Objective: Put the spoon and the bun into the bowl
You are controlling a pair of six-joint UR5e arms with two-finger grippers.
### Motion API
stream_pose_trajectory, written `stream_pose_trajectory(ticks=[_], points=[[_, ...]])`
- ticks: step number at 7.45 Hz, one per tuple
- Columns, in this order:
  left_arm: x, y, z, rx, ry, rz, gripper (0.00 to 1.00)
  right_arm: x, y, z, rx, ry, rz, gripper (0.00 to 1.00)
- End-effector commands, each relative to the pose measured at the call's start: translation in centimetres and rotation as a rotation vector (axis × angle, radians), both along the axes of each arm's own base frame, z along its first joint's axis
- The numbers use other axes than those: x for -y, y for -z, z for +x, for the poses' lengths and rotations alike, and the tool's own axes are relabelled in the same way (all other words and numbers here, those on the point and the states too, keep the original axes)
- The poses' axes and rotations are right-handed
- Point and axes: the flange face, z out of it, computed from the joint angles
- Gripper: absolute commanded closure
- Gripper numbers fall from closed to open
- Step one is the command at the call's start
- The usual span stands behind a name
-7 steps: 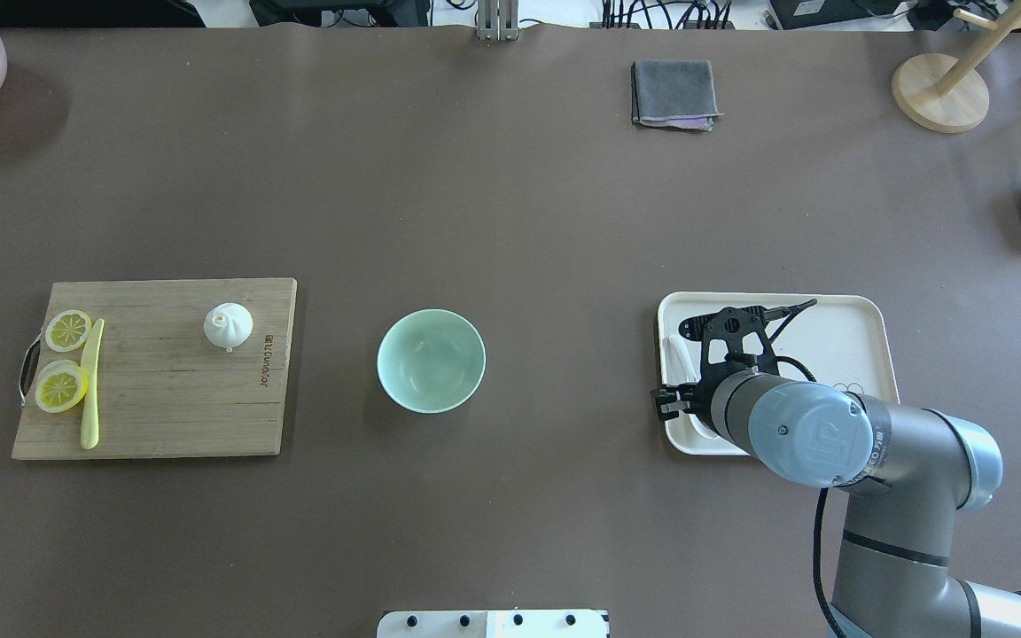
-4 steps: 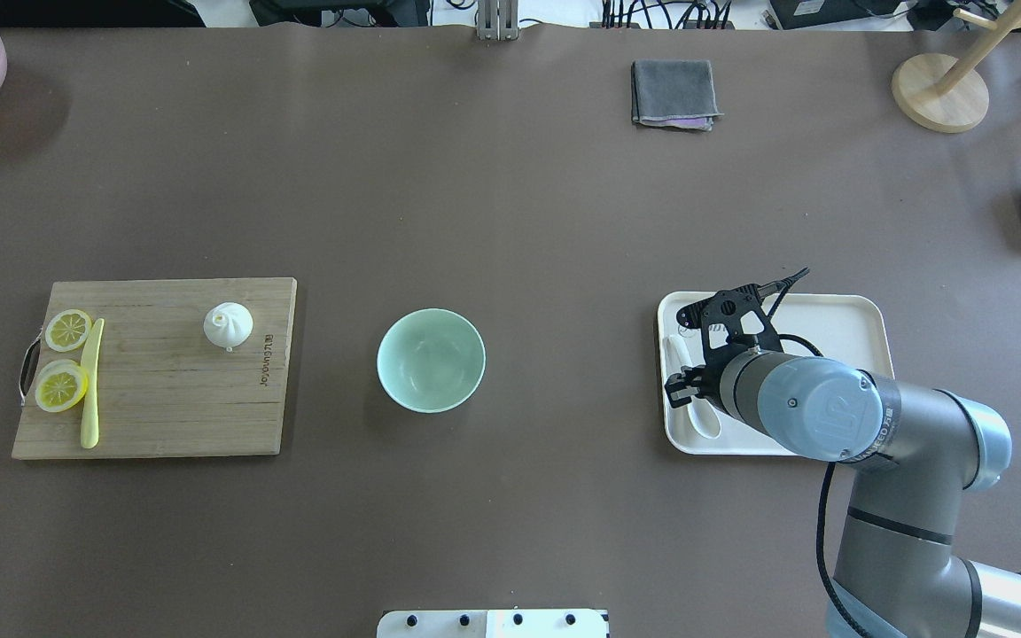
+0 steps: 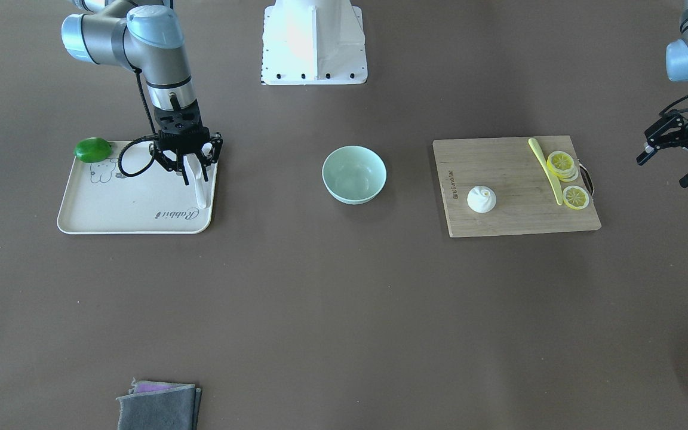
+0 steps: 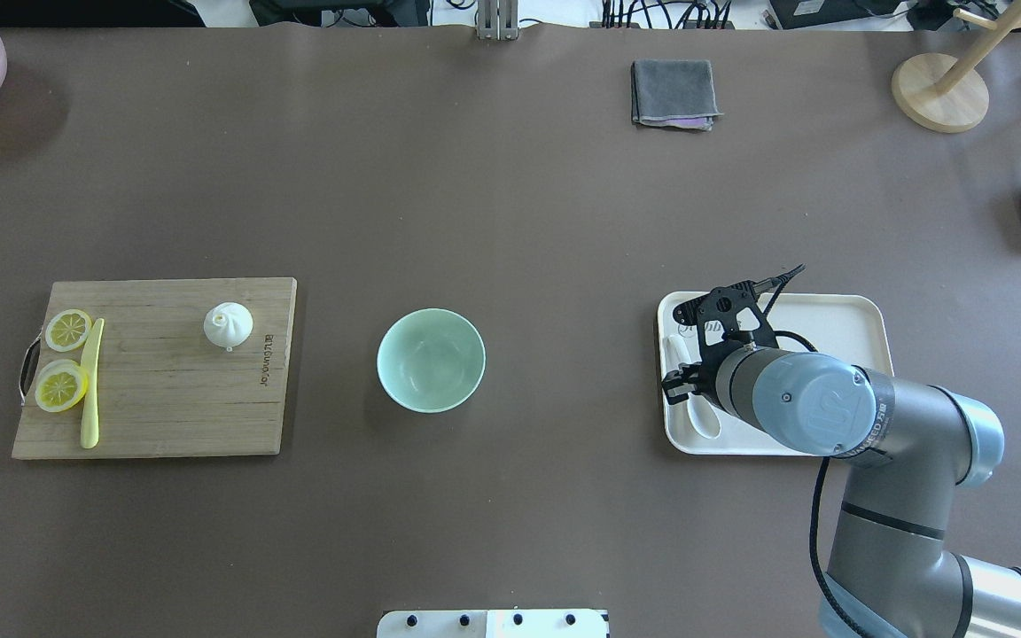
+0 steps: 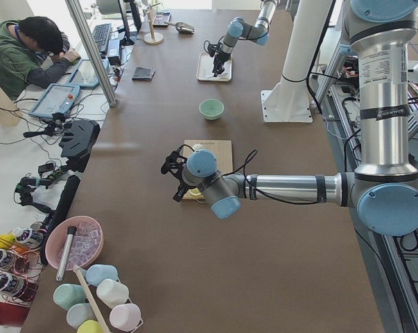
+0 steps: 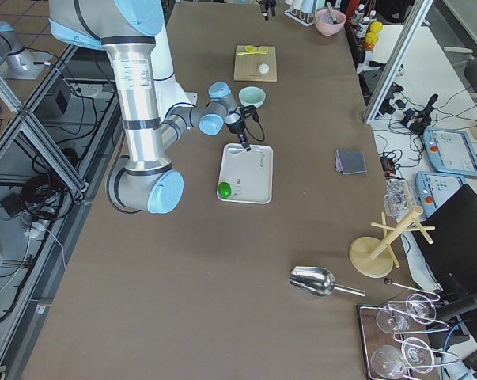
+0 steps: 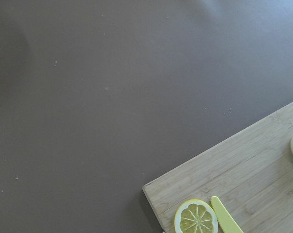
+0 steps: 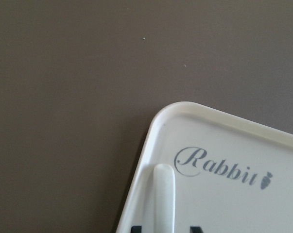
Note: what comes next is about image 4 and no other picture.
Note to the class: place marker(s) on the cream rabbit print tray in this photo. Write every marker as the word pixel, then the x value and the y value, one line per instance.
pixel 849 327

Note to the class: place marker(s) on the yellow plastic knife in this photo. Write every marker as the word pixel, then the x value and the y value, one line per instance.
pixel 90 422

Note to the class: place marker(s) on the upper lemon slice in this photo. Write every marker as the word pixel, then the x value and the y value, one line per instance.
pixel 68 330

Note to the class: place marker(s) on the wooden mug tree stand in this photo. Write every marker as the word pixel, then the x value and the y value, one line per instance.
pixel 944 93

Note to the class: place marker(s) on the lower lemon slice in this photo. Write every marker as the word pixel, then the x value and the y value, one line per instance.
pixel 60 385

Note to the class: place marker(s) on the mint green bowl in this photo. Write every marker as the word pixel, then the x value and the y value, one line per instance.
pixel 431 360

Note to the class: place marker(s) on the lemon slice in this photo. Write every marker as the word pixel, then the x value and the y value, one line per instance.
pixel 60 385
pixel 68 330

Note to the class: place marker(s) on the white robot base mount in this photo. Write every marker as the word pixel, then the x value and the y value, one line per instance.
pixel 559 622

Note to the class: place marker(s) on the white ceramic spoon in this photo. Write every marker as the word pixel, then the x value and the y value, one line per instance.
pixel 700 412

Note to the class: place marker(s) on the grey folded cloth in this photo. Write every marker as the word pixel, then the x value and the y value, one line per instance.
pixel 673 93

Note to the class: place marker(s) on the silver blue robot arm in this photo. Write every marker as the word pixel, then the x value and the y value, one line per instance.
pixel 909 447

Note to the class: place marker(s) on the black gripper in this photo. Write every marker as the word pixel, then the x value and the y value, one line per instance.
pixel 706 373

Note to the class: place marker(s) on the wooden cutting board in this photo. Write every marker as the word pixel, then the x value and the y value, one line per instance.
pixel 163 389

